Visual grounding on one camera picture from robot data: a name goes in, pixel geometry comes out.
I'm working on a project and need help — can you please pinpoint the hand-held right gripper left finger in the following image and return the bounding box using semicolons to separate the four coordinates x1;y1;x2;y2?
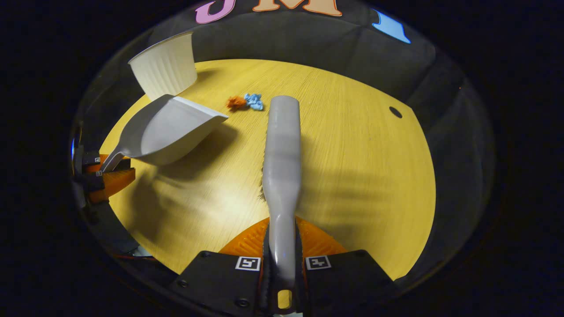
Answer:
167;216;271;317

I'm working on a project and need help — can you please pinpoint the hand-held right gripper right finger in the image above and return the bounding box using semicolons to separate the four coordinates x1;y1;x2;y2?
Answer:
294;216;399;317

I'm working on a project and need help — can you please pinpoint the grey dustpan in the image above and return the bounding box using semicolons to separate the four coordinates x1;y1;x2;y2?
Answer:
100;94;230;173

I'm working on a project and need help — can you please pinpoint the white ribbed garbage bin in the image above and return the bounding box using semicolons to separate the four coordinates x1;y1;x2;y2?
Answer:
128;31;198;102

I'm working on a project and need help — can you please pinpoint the small grey broom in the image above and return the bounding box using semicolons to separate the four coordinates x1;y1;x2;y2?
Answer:
260;95;302;314

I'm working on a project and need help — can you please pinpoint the blue paper scrap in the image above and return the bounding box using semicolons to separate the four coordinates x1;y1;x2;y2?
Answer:
244;92;265;111

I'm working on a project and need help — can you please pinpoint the wooden desktop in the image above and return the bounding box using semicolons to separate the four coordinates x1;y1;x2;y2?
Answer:
99;59;437;280

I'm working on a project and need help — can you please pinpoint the black backdrop cloth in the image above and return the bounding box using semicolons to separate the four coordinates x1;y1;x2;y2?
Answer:
145;0;492;273

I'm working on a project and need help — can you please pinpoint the red cable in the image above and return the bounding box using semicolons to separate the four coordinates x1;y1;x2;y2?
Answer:
110;252;157;261

